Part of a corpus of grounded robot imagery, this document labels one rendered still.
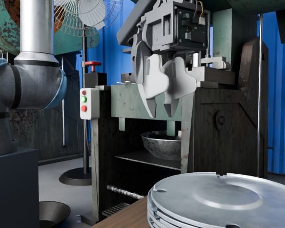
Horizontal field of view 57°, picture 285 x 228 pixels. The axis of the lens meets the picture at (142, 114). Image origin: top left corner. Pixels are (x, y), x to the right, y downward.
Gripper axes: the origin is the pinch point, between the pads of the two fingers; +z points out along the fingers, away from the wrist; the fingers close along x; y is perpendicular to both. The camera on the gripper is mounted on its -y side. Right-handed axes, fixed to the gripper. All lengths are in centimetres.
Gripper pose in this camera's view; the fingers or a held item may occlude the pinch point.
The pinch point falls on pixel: (159, 108)
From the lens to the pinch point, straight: 41.6
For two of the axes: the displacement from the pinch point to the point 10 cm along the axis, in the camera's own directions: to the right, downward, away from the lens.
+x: 8.2, -0.3, 5.7
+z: 0.0, 10.0, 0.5
